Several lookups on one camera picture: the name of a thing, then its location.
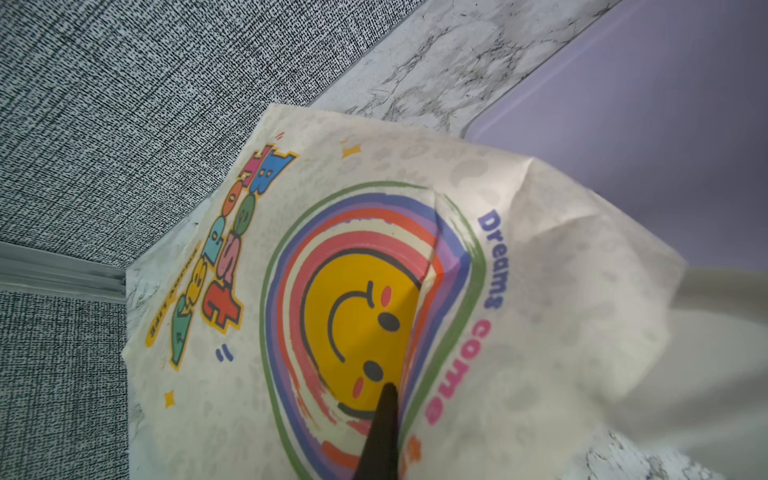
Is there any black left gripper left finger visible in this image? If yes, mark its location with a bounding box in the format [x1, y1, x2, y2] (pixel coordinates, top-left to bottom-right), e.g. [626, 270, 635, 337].
[353, 383, 399, 480]

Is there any white printed paper bag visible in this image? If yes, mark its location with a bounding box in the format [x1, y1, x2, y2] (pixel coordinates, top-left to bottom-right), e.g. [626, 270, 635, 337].
[122, 104, 686, 479]

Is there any lilac plastic tray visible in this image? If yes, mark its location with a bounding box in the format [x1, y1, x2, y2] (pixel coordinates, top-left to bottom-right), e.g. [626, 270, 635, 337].
[465, 0, 767, 271]

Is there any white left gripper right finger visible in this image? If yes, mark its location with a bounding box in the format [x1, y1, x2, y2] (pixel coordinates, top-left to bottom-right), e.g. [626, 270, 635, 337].
[611, 269, 767, 474]

